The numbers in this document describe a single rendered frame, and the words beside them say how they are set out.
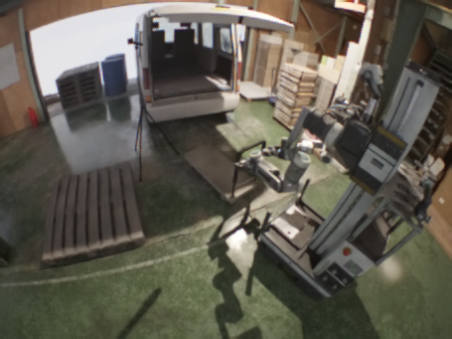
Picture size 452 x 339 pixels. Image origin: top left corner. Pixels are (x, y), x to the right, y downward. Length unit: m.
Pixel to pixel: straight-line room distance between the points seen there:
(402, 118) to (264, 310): 1.57
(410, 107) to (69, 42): 6.79
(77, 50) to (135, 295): 6.13
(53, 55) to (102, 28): 1.65
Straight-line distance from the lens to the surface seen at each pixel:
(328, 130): 0.93
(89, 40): 6.52
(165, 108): 2.87
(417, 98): 1.02
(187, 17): 1.66
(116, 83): 5.20
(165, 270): 1.80
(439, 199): 4.20
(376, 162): 1.06
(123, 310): 1.81
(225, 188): 2.01
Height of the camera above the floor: 1.67
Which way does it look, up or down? 42 degrees down
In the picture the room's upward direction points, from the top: 6 degrees clockwise
